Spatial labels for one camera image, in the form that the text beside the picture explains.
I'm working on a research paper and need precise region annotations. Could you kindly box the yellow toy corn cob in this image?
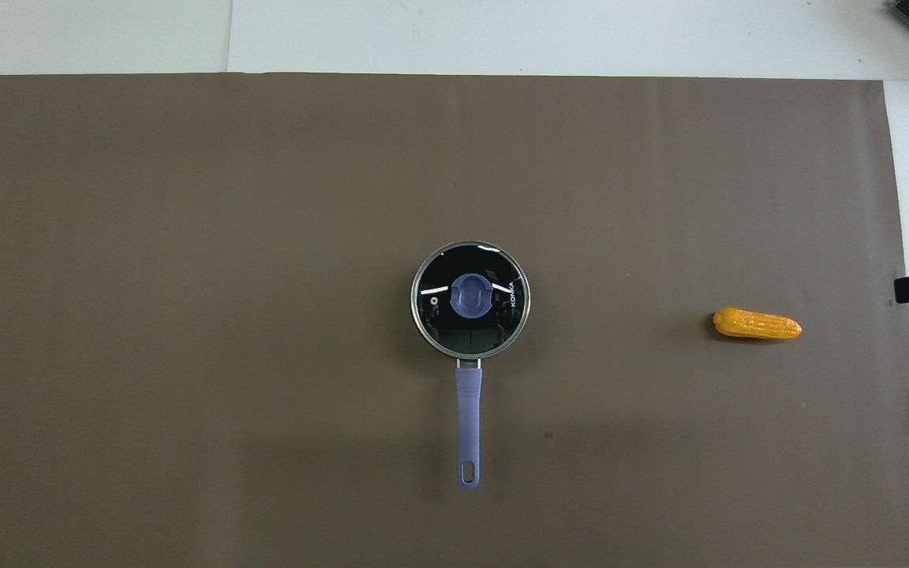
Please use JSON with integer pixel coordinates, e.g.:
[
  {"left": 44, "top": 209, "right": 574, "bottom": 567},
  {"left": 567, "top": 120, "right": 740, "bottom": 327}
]
[{"left": 712, "top": 306, "right": 803, "bottom": 342}]

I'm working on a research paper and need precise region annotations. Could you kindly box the glass lid with blue knob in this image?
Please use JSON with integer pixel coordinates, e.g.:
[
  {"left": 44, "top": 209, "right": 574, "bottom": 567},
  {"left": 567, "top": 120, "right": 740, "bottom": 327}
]
[{"left": 410, "top": 241, "right": 532, "bottom": 361}]

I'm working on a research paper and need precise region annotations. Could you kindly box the brown table mat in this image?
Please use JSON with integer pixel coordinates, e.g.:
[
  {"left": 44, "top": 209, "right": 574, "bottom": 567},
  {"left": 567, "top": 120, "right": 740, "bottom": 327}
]
[{"left": 0, "top": 73, "right": 909, "bottom": 568}]

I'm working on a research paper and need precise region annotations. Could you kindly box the blue saucepan with long handle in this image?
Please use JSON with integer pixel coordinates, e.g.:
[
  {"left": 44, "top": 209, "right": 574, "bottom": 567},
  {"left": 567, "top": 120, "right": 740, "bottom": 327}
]
[{"left": 410, "top": 241, "right": 532, "bottom": 491}]

